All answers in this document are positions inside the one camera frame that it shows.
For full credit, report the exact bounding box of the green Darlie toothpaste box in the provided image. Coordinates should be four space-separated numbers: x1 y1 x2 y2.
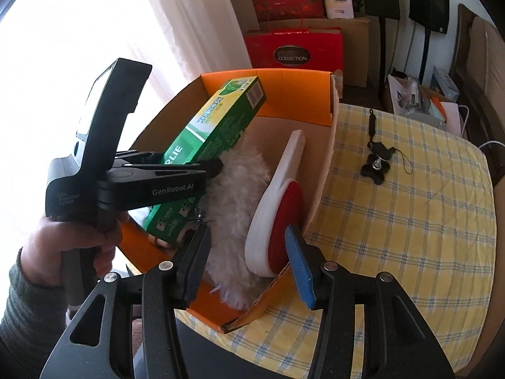
142 76 265 242

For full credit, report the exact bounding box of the red white lint brush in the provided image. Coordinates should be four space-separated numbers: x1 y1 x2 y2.
245 130 305 277

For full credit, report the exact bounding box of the white fluffy duster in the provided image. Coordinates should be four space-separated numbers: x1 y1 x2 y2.
201 138 270 310

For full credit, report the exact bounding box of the black strap with mount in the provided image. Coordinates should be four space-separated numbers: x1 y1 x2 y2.
359 108 414 187

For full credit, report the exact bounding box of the small cork stopper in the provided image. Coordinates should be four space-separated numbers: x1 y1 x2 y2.
147 234 176 250

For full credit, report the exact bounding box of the person's left hand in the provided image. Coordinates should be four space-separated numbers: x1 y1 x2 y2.
21 212 129 287

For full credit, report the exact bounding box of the yellow checkered tablecloth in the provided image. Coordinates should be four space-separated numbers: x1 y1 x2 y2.
173 103 497 379

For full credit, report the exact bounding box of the white curtain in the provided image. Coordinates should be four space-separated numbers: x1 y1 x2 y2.
135 0 253 84

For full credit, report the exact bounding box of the orange cardboard box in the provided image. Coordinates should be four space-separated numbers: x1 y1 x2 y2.
119 69 339 334

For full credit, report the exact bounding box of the red collection gift box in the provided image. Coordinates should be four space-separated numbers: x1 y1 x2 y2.
244 27 344 73

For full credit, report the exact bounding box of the box of clutter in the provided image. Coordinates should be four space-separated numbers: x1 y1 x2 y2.
384 75 469 137

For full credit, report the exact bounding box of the large brown carton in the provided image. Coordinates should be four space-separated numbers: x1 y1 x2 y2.
259 15 371 87

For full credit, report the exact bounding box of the brown sofa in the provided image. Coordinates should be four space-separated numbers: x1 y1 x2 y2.
449 3 504 144

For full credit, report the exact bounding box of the right black speaker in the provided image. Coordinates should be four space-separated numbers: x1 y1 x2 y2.
409 0 449 82

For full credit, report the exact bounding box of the white cable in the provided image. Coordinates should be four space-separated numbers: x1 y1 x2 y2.
457 103 505 151

